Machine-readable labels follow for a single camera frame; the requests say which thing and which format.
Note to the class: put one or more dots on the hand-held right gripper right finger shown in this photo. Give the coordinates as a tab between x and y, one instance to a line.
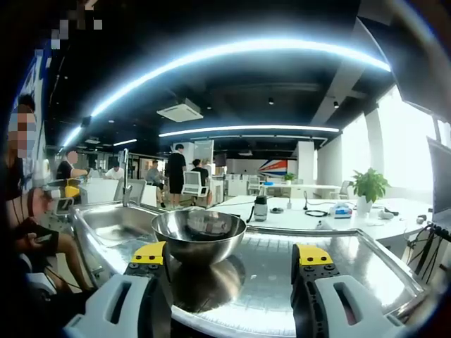
352	306

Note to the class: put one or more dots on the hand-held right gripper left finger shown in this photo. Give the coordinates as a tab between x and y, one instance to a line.
105	303

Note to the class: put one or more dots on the stainless steel sink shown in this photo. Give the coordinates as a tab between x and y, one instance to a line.
105	218

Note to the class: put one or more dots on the stainless steel bowl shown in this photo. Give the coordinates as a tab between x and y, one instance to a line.
197	246

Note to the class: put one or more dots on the chrome sink faucet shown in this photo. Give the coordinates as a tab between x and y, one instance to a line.
125	183

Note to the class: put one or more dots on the clear water bottle black lid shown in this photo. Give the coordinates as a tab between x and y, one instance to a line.
260	211

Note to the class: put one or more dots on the blue white packet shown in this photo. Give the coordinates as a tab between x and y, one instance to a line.
341	211

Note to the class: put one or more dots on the grey office chair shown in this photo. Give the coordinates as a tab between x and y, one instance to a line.
135	190

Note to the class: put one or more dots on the large potted green plant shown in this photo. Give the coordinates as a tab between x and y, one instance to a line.
368	184

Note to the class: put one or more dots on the small potted green plant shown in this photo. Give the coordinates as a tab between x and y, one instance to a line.
289	177

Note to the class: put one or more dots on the white office chair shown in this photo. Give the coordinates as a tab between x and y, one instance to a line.
192	183

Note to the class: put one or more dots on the black computer monitor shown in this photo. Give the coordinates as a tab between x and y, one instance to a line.
440	183

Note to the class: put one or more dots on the short ceiling light strip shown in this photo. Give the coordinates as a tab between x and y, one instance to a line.
246	129

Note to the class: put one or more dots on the ceiling air conditioner unit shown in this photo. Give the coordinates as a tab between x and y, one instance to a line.
180	111

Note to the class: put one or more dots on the long curved ceiling light strip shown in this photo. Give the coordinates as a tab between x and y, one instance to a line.
225	49

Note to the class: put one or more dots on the red blue striped wall panel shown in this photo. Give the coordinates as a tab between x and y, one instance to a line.
278	168

